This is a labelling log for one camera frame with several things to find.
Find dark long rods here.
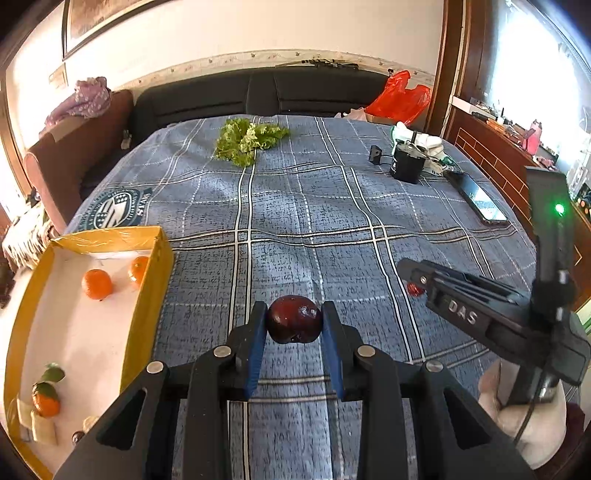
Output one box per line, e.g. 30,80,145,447
276,59,361,70

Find pink floral cloth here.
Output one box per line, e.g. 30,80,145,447
41,78,112,134

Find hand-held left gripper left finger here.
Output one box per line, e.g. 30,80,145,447
54,301,269,480

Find pink bottle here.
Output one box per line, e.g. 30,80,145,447
524,120,543,155

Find orange mandarin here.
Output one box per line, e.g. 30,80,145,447
127,255,151,289
81,269,114,302
31,383,62,418

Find beige fringed cloth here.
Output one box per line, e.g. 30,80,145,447
2,208,58,271

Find person's right hand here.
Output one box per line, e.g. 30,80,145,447
478,360,568,468

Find green lettuce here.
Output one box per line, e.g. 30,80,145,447
213,117,291,168

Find brown armchair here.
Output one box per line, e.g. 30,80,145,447
24,90,134,236

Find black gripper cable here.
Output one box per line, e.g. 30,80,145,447
513,392,541,448

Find black flat phone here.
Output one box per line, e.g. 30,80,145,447
443,171,511,226

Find yellow cardboard box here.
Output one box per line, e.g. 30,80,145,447
4,225,175,480

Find bright window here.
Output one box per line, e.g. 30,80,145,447
489,0,591,121

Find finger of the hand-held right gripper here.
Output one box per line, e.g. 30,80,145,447
397,258,532,308

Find framed wall picture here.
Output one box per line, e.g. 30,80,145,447
61,0,181,61

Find wooden cabinet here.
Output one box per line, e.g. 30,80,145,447
445,95,591,259

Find green leaf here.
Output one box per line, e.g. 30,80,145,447
37,363,66,384

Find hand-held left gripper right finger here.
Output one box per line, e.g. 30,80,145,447
322,301,539,480

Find blue plaid blanket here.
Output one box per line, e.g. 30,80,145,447
65,115,541,480

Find red plastic bag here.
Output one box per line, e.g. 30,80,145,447
365,70,432,125

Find black cup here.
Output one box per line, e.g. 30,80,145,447
389,142,428,184

